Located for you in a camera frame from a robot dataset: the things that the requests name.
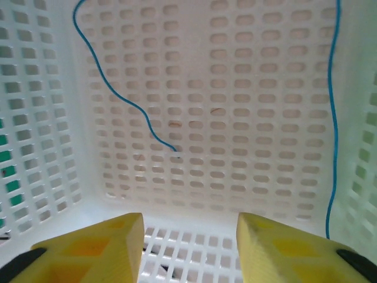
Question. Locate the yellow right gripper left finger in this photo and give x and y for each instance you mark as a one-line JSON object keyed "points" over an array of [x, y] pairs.
{"points": [[88, 256]]}

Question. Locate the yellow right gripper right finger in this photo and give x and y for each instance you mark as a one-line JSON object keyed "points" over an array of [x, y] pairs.
{"points": [[294, 259]]}

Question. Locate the green plastic basket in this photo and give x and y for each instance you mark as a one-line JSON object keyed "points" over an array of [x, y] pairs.
{"points": [[369, 138]]}

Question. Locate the white plastic basket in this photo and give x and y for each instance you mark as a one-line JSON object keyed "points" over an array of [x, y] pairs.
{"points": [[200, 94]]}

